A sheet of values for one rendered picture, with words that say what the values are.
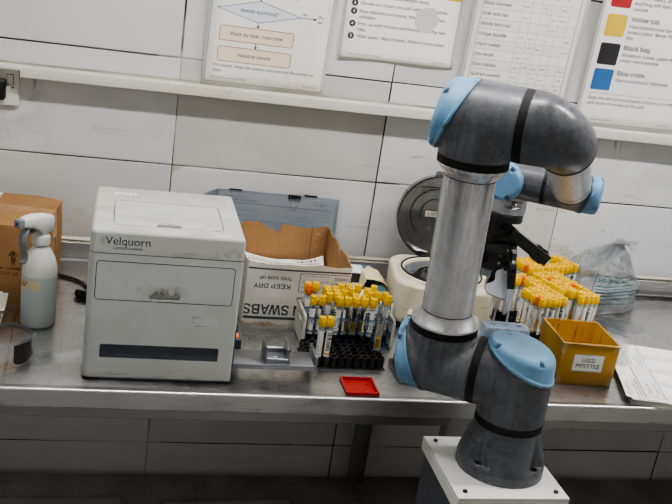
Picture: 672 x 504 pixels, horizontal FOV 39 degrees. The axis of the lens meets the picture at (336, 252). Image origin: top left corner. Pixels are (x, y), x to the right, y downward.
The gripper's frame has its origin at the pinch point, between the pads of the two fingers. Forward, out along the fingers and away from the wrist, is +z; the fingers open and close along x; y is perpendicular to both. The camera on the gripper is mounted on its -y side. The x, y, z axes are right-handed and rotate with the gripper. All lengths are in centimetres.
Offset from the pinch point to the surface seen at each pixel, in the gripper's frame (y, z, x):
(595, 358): -22.1, 8.4, 6.3
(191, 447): 61, 69, -45
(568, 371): -16.7, 11.9, 6.4
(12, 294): 103, 13, -10
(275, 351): 47.3, 11.0, 10.7
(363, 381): 28.9, 15.0, 12.9
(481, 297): -1.0, 4.6, -13.9
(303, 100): 43, -31, -43
